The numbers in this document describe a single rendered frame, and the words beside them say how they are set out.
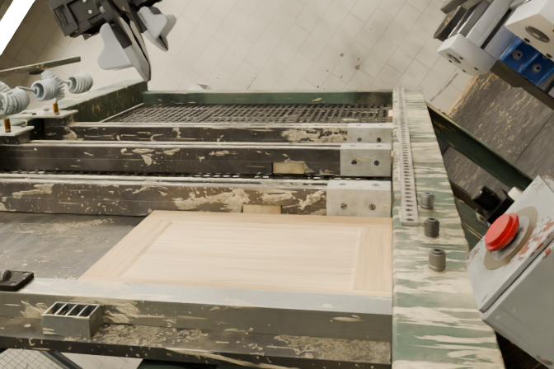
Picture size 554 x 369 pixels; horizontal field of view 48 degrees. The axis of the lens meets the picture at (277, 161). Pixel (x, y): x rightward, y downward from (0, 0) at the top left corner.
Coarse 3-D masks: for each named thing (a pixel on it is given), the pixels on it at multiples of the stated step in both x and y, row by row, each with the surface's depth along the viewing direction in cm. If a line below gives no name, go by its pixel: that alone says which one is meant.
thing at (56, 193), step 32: (0, 192) 135; (32, 192) 134; (64, 192) 133; (96, 192) 131; (128, 192) 130; (160, 192) 129; (192, 192) 127; (224, 192) 126; (256, 192) 125; (288, 192) 124; (320, 192) 122; (352, 192) 121; (384, 192) 120
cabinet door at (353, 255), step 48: (144, 240) 113; (192, 240) 113; (240, 240) 112; (288, 240) 112; (336, 240) 111; (384, 240) 109; (240, 288) 93; (288, 288) 92; (336, 288) 92; (384, 288) 91
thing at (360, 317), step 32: (32, 288) 90; (64, 288) 90; (96, 288) 89; (128, 288) 89; (160, 288) 89; (192, 288) 88; (224, 288) 88; (128, 320) 87; (160, 320) 86; (192, 320) 85; (224, 320) 84; (256, 320) 83; (288, 320) 82; (320, 320) 82; (352, 320) 81; (384, 320) 80
